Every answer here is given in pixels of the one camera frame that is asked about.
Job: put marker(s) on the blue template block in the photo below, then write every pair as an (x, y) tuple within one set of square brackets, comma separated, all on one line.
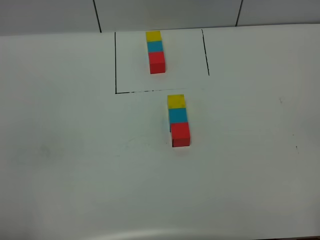
[(155, 46)]

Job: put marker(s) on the red template block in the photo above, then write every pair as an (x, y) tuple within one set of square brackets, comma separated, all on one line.
[(157, 63)]

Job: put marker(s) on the yellow template block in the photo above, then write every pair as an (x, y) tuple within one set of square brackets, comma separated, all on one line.
[(153, 36)]

